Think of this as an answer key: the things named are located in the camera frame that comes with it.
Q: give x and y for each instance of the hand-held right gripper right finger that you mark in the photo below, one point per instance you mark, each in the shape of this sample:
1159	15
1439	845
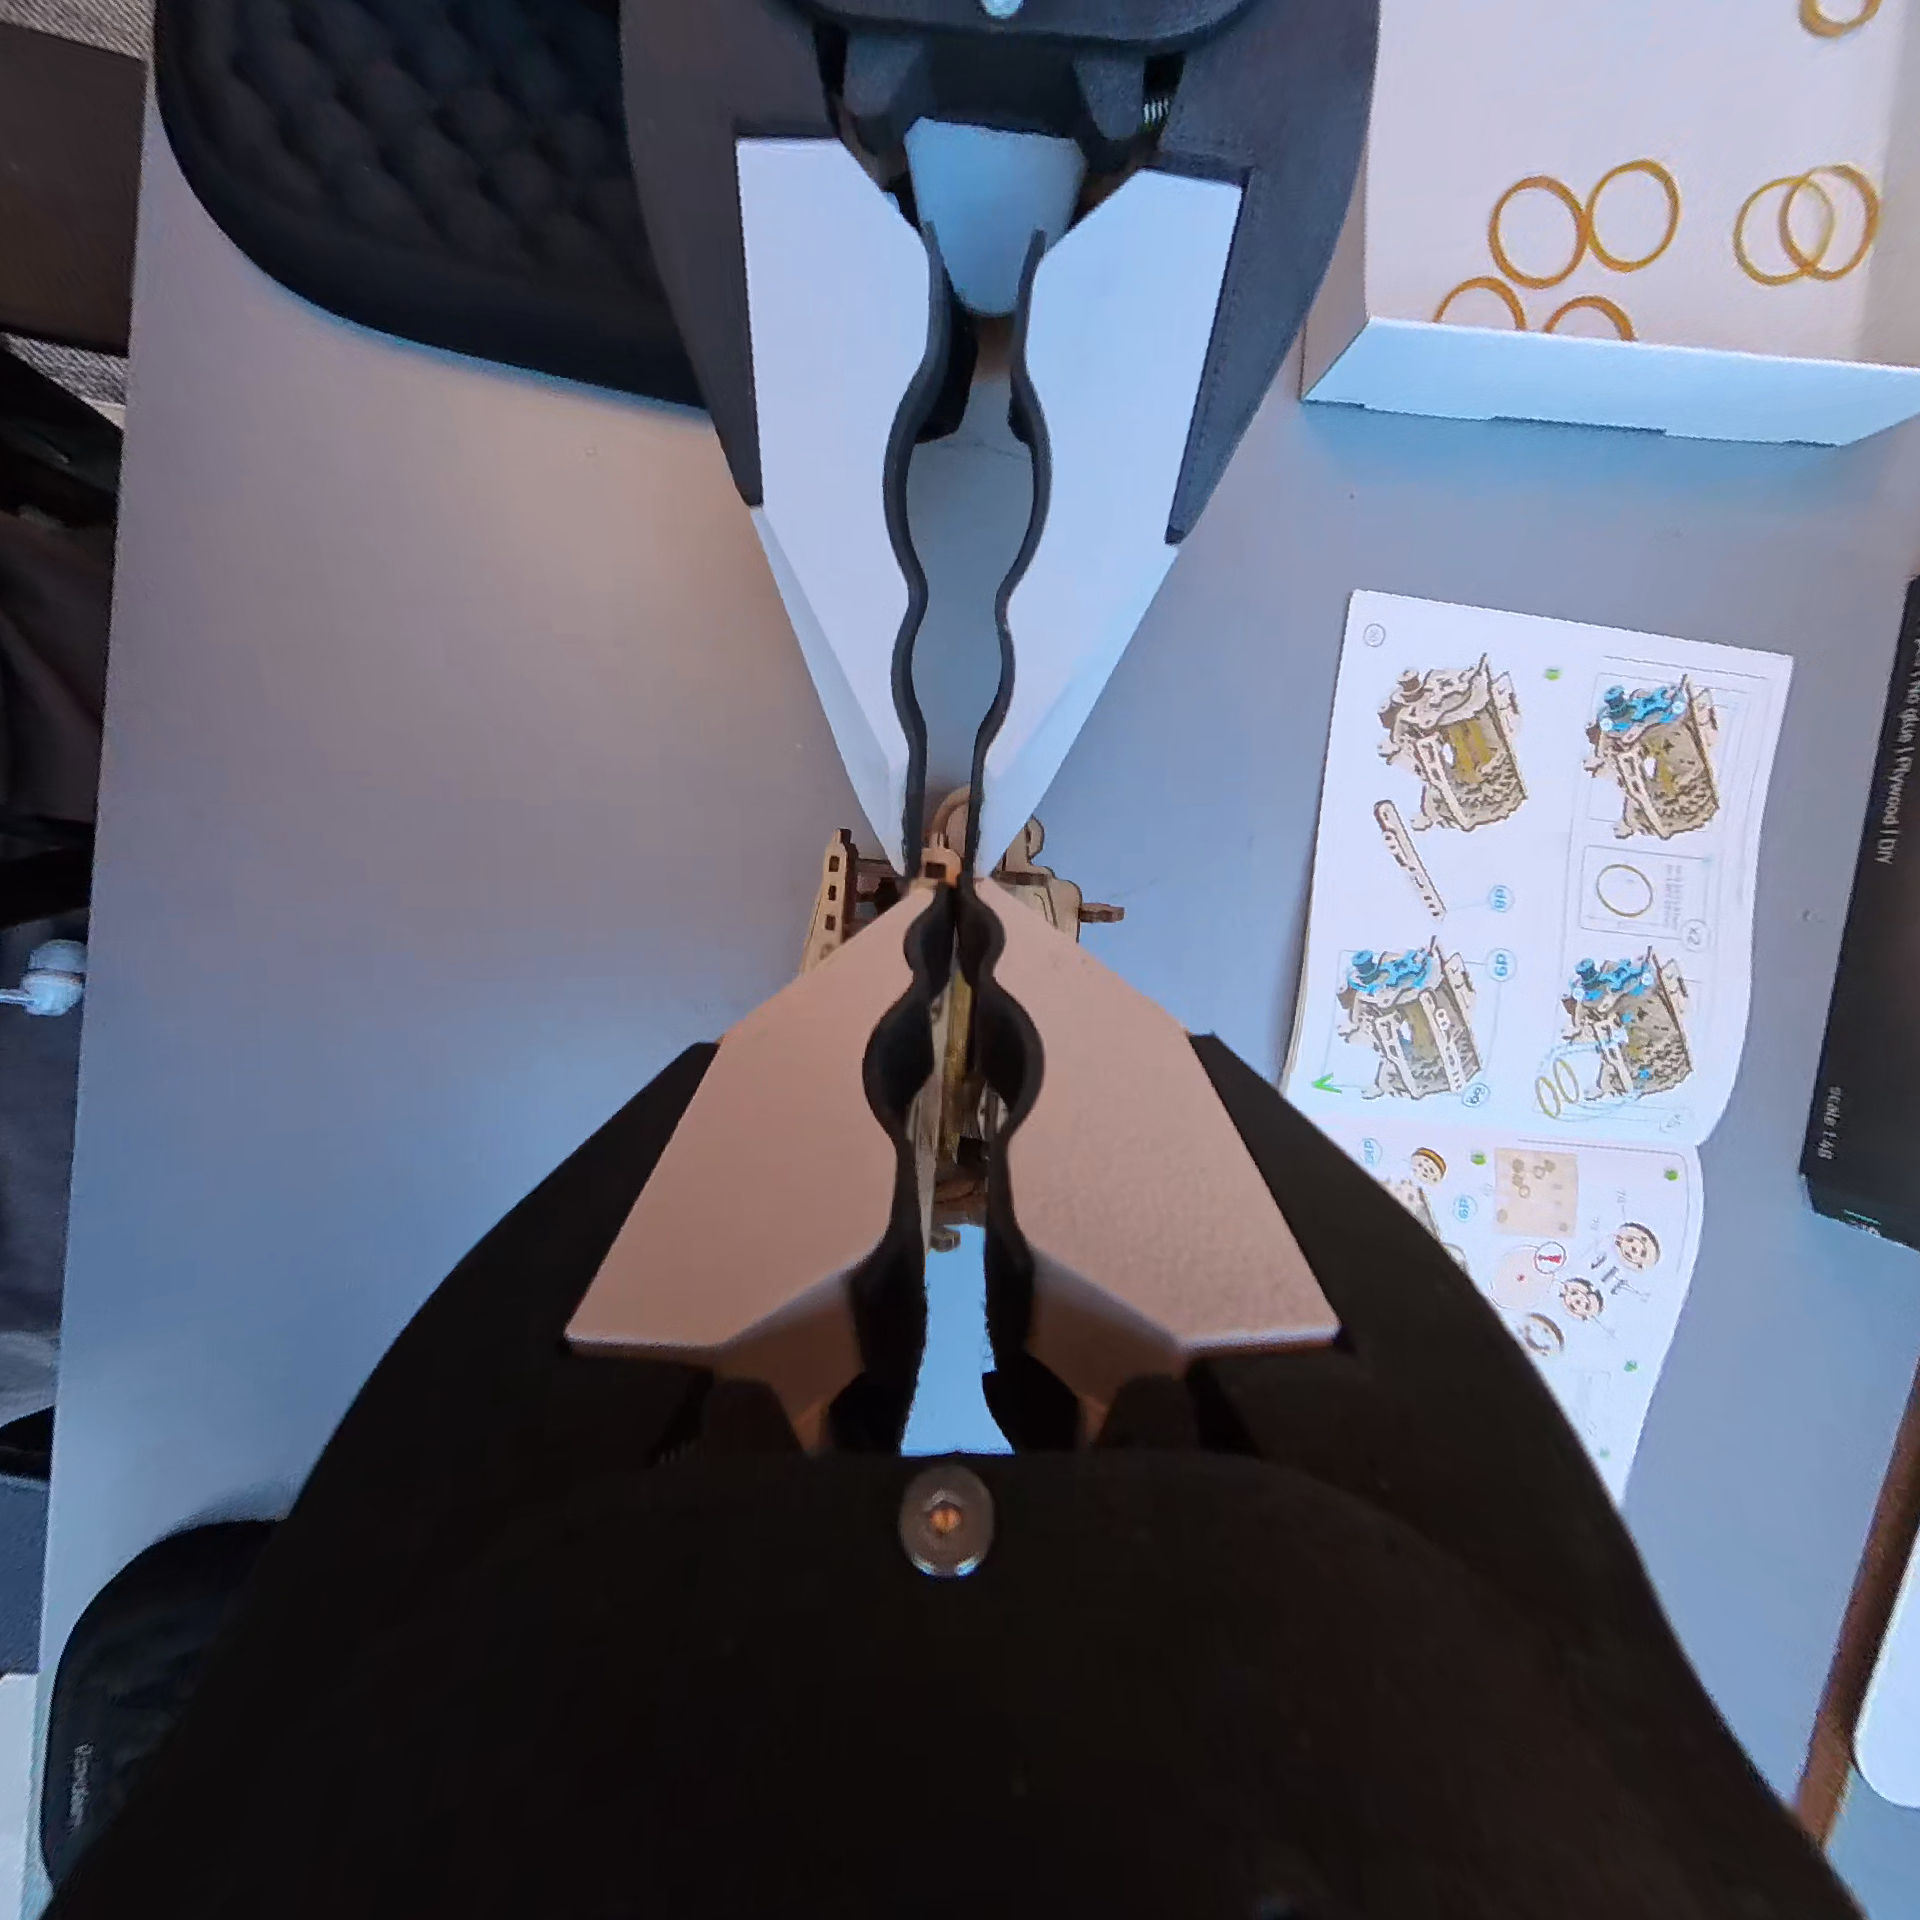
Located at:
1154	1202

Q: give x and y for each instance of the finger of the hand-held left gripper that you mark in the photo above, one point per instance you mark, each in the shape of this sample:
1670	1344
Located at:
819	375
1142	375

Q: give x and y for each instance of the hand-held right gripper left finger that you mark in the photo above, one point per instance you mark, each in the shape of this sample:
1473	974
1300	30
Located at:
750	1202

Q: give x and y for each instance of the wooden mechanical model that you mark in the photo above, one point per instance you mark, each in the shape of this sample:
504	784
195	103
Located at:
839	915

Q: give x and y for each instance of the group of yellow rubber bands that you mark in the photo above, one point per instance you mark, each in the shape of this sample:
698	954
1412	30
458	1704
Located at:
1499	226

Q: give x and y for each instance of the white cardboard box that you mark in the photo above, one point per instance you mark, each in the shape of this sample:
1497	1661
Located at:
1575	389

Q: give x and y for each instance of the black quilted wrist rest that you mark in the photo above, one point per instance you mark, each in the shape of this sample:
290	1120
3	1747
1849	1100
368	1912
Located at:
422	181

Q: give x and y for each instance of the instruction booklet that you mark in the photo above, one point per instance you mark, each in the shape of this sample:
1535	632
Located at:
1529	840

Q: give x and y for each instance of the black kit box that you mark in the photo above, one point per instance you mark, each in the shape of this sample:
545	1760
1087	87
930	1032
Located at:
1874	974

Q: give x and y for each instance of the black pad with logo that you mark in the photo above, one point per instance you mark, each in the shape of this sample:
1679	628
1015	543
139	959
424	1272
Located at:
136	1680

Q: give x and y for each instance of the person's dark shorts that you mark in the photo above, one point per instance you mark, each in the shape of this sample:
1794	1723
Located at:
44	676

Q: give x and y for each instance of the white rounded object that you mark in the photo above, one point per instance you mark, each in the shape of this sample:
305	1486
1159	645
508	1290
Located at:
1894	1725

